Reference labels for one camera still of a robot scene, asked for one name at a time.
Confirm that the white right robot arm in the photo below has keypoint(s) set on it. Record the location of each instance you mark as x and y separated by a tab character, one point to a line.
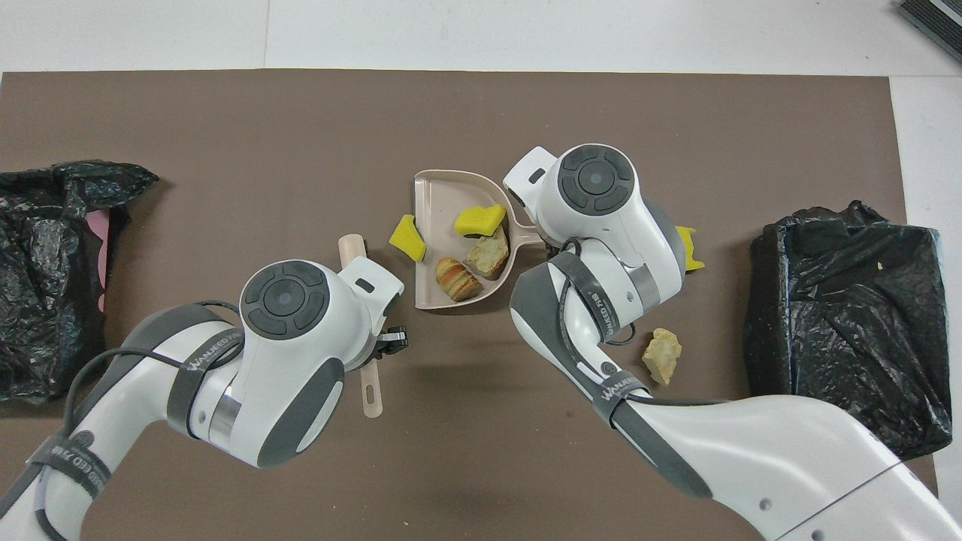
594	180

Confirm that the small yellow sponge piece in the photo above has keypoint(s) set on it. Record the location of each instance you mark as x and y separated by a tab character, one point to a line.
406	238

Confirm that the dark grey slatted panel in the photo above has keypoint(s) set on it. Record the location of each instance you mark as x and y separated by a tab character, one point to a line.
936	19

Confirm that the striped croissant piece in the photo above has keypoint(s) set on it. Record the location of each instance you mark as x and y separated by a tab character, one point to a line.
457	279

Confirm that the crumpled black trash bag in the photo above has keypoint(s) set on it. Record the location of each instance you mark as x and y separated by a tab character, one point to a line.
45	285

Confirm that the brown table mat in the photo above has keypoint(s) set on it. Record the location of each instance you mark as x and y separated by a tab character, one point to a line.
301	113

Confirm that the pale food scrap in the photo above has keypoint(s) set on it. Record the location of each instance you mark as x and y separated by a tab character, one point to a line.
662	355

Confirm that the beige hand brush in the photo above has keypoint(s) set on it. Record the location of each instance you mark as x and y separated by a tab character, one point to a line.
372	391

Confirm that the notched yellow sponge piece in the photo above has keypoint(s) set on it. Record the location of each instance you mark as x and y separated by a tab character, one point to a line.
690	252

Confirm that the pink plastic bin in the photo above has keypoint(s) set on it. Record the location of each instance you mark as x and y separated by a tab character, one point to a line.
99	255

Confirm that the beige plastic dustpan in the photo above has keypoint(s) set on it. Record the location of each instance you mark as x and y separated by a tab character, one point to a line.
443	225

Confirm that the pale bread chunk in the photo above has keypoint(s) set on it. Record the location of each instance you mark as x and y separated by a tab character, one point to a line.
488	255

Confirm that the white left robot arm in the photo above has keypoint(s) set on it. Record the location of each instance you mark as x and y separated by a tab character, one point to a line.
285	300

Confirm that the wide yellow sponge piece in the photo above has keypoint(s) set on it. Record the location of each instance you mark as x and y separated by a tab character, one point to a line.
479	219

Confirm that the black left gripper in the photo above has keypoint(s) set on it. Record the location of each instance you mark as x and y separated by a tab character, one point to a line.
389	343

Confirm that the black bag lined bin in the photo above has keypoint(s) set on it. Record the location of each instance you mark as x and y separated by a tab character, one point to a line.
849	323

